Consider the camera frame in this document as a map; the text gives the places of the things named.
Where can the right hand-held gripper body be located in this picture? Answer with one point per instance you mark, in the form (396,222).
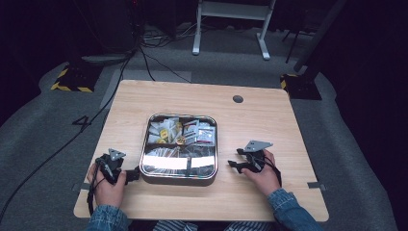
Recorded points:
(255,155)

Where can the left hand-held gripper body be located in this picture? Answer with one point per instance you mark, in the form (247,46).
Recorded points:
(110,164)

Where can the square metal tray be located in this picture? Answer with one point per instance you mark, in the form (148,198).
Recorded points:
(179,173)

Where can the person's left hand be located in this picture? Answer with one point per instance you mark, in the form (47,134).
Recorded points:
(107,189)

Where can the person's right hand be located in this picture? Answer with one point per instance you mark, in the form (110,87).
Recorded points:
(264,179)

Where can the grey tape strip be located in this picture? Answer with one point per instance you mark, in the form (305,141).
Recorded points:
(316,185)
(78,186)

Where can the pile of white grey packets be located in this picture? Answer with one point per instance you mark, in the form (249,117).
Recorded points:
(200,133)

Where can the pile of white yellow packets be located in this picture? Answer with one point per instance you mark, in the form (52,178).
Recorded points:
(163,131)

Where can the round grey table grommet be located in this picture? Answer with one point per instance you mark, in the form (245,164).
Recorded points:
(237,98)

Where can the person's striped clothing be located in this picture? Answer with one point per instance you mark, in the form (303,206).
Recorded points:
(179,226)

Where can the hazard-striped black stand base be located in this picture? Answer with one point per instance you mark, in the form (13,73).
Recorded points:
(301,88)
(75,78)

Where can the black slanted stand pole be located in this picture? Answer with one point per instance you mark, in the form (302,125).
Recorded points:
(316,38)

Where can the dark equipment cabinet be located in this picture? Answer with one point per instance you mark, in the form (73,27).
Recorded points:
(109,25)

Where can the white metal stand frame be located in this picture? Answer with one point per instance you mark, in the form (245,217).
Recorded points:
(231,11)

